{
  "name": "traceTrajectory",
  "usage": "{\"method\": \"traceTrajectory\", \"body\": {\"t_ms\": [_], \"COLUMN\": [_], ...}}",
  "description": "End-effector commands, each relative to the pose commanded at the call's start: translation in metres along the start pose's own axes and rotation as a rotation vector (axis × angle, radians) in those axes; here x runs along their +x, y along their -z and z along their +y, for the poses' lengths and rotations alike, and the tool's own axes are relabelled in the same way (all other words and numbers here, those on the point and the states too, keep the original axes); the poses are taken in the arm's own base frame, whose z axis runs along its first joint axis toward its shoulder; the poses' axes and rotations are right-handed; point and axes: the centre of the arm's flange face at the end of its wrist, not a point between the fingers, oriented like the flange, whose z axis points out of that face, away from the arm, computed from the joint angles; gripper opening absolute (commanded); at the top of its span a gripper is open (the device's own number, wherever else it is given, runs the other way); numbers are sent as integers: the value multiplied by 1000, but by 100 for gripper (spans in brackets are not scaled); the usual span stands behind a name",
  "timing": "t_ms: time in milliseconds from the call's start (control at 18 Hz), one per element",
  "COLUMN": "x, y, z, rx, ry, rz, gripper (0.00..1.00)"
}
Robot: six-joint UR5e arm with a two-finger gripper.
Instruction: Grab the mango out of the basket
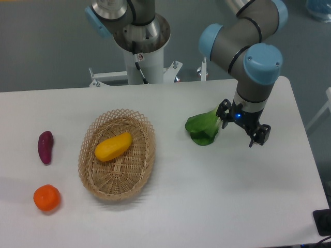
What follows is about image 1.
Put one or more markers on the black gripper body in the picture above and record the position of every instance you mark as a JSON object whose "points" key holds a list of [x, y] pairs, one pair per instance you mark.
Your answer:
{"points": [[246, 120]]}

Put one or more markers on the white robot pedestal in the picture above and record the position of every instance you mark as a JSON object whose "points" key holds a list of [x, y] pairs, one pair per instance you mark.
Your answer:
{"points": [[143, 51]]}

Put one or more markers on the purple sweet potato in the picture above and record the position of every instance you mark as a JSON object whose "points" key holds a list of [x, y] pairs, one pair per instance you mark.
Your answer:
{"points": [[45, 146]]}

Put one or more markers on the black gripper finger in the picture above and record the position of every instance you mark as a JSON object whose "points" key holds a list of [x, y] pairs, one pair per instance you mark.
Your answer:
{"points": [[260, 135], [224, 113]]}

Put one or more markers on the black device at table edge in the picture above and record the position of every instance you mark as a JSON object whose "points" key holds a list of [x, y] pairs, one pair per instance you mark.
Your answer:
{"points": [[322, 221]]}

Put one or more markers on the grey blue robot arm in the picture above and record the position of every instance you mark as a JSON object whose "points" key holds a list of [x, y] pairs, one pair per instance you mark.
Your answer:
{"points": [[240, 50]]}

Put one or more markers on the orange fruit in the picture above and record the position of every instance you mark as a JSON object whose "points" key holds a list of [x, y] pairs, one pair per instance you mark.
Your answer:
{"points": [[47, 198]]}

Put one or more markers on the blue object in corner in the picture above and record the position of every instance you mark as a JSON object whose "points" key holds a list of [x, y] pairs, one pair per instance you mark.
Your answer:
{"points": [[319, 9]]}

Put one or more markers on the green bok choy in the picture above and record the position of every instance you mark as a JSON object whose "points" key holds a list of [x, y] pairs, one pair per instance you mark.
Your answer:
{"points": [[204, 127]]}

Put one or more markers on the woven wicker basket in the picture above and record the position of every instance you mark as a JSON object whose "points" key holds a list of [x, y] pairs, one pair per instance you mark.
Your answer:
{"points": [[126, 175]]}

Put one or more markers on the white frame at right edge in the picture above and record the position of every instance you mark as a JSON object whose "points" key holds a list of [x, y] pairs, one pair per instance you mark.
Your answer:
{"points": [[322, 114]]}

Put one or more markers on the yellow mango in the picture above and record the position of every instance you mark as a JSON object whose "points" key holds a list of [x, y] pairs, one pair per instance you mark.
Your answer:
{"points": [[113, 147]]}

